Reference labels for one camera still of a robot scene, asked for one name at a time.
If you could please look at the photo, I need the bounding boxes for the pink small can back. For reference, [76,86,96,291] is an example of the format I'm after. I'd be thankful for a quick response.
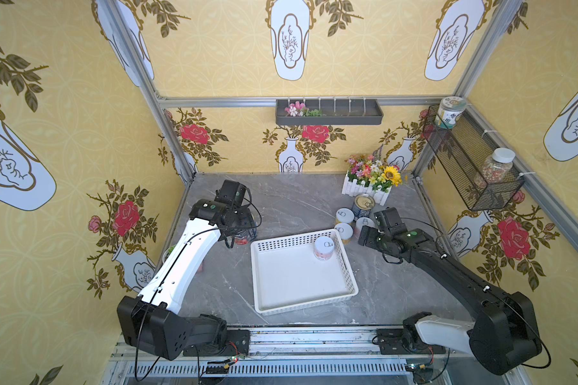
[353,218,377,238]

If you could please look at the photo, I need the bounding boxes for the clear jar white lid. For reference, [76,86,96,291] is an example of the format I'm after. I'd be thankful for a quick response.
[476,148,515,187]

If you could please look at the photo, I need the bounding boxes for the pink small can front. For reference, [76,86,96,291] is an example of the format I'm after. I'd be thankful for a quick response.
[314,236,335,261]

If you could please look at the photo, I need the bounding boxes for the grey wall shelf tray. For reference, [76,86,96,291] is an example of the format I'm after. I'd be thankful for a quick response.
[275,97,384,126]

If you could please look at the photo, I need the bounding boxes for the blue can near flowers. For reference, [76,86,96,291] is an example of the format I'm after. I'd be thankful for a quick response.
[352,193,377,221]

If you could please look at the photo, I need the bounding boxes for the red labelled tin can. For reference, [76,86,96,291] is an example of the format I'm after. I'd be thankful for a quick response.
[234,229,256,245]

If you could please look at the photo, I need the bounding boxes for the potted succulent white pot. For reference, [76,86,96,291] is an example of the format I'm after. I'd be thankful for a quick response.
[162,246,174,263]

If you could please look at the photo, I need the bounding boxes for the yellow small can back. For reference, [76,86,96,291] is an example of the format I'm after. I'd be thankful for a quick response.
[336,208,355,225]

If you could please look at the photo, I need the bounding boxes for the patterned jar on rack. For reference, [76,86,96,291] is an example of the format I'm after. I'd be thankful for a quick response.
[434,96,467,129]

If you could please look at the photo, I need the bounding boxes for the black wire wall basket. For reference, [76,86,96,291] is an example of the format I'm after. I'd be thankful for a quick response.
[421,105,524,212]

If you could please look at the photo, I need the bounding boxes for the white plastic basket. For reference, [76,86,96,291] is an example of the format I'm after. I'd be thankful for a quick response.
[250,229,359,316]

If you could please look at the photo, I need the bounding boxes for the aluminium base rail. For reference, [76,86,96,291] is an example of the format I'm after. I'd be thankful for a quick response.
[101,325,531,384]

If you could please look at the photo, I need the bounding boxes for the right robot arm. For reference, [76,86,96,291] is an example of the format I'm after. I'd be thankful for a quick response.
[358,208,549,375]

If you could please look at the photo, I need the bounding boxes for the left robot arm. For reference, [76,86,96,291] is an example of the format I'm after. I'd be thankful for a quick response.
[117,180,259,360]

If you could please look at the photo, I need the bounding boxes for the flower box white fence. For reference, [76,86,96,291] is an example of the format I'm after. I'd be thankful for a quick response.
[341,154,403,205]

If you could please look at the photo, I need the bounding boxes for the pink small can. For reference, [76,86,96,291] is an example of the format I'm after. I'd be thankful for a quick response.
[314,236,335,261]
[353,218,377,238]

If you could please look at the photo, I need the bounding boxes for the pink artificial flowers on shelf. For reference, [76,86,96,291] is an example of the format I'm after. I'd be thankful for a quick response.
[284,101,323,117]

